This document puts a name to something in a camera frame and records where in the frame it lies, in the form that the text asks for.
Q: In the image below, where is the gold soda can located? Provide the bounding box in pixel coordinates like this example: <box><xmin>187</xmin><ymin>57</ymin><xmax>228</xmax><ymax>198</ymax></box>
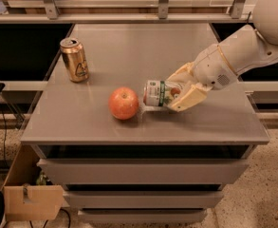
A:
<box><xmin>60</xmin><ymin>37</ymin><xmax>89</xmax><ymax>83</ymax></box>

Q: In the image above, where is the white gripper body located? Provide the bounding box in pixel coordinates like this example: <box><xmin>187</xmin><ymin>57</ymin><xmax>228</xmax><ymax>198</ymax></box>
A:
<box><xmin>193</xmin><ymin>44</ymin><xmax>237</xmax><ymax>90</ymax></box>

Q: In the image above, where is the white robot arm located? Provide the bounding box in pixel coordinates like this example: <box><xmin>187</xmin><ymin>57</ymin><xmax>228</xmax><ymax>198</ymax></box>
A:
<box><xmin>168</xmin><ymin>0</ymin><xmax>278</xmax><ymax>112</ymax></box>

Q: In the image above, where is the cardboard box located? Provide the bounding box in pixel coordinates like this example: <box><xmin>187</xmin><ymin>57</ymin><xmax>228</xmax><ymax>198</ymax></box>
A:
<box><xmin>2</xmin><ymin>146</ymin><xmax>64</xmax><ymax>221</ymax></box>

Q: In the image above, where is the grey drawer cabinet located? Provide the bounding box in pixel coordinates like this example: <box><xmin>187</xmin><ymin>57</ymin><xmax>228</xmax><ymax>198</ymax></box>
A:
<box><xmin>22</xmin><ymin>24</ymin><xmax>269</xmax><ymax>222</ymax></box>

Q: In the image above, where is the white green 7up can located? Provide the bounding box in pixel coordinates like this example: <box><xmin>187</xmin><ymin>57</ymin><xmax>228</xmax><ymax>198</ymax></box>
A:
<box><xmin>143</xmin><ymin>80</ymin><xmax>184</xmax><ymax>106</ymax></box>

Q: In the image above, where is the metal shelf frame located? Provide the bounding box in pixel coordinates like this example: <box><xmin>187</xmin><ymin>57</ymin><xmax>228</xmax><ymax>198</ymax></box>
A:
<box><xmin>0</xmin><ymin>0</ymin><xmax>258</xmax><ymax>24</ymax></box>

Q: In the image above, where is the red apple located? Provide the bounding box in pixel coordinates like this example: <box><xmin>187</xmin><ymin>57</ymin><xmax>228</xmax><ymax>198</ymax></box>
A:
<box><xmin>108</xmin><ymin>86</ymin><xmax>139</xmax><ymax>120</ymax></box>

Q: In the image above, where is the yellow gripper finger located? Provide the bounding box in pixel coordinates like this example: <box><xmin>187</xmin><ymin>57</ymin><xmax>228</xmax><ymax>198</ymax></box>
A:
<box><xmin>167</xmin><ymin>63</ymin><xmax>195</xmax><ymax>84</ymax></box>
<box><xmin>168</xmin><ymin>83</ymin><xmax>213</xmax><ymax>112</ymax></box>

